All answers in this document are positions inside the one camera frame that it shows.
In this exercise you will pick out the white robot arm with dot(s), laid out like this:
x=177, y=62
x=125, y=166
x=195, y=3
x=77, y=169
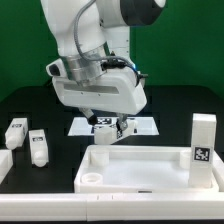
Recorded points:
x=94, y=70

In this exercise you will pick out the white marker plate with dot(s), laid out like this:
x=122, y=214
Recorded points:
x=144, y=126

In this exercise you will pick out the white left corner block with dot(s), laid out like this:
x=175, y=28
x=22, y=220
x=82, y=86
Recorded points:
x=6, y=162

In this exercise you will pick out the white front rail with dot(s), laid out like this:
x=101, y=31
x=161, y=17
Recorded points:
x=115, y=206

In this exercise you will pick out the white desk top tray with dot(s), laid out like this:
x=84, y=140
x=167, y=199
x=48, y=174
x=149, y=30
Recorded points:
x=138, y=169

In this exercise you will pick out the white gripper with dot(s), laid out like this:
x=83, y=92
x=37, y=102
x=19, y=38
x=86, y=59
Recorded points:
x=114, y=91

